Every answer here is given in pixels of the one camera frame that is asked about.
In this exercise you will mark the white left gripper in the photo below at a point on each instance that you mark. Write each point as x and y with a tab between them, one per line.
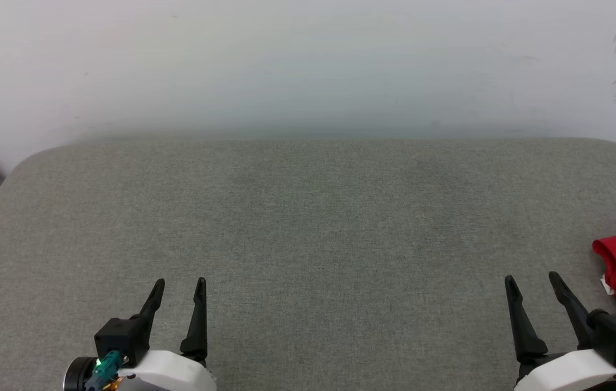
169	374

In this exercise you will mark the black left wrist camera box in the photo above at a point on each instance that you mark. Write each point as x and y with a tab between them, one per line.
120	336

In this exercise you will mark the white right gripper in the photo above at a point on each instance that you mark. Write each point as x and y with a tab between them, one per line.
568	372

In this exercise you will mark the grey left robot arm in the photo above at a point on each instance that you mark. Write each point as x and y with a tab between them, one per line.
80	374

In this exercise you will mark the teal left camera connector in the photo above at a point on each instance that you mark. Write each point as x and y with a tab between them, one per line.
104	369

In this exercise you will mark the grey fabric sofa cushion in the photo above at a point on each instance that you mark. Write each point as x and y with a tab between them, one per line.
318	244

